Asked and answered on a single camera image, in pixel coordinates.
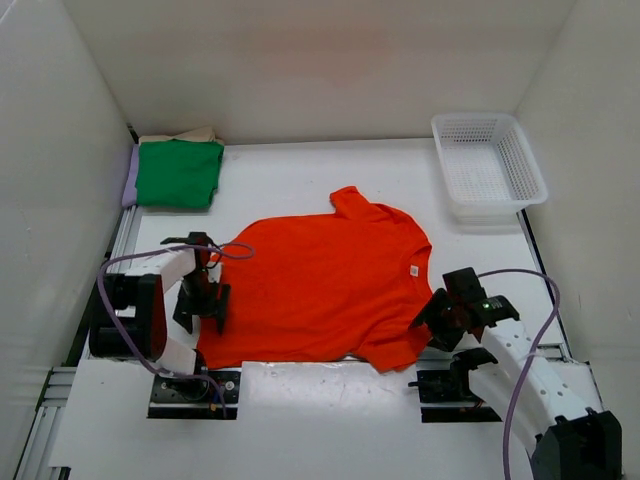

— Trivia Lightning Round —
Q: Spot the orange t shirt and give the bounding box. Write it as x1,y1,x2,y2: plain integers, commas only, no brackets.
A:
197,186,432,373

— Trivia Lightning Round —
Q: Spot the purple t shirt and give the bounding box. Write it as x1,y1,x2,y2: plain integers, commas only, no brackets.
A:
121,144,139,208

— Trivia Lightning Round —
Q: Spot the green t shirt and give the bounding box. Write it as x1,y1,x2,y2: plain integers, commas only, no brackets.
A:
136,139,225,210

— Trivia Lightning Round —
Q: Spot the beige t shirt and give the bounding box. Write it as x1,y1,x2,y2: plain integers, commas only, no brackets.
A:
138,126,217,145

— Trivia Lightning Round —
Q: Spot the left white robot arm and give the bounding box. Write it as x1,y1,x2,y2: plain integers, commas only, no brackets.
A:
89,232,231,378

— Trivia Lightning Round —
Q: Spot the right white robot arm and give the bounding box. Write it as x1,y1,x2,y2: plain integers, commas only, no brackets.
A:
409,267,623,479

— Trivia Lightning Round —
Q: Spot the white plastic basket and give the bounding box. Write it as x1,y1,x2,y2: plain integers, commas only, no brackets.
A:
431,112,548,224

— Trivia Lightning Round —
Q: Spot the white front board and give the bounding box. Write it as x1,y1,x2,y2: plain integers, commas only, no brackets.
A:
50,360,503,479

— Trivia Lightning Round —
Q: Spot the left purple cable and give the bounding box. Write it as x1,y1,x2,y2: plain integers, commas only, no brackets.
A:
97,242,257,420

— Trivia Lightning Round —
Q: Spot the purple cable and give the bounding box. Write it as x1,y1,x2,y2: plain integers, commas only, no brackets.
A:
97,242,257,420
477,268,562,480

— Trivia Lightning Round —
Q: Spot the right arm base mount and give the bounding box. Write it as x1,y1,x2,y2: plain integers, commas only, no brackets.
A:
407,348,501,424

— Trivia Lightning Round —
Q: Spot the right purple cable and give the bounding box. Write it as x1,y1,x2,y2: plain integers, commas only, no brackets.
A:
477,268,562,480

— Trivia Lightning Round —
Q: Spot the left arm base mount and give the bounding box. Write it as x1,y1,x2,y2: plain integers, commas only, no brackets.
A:
147,369,241,420

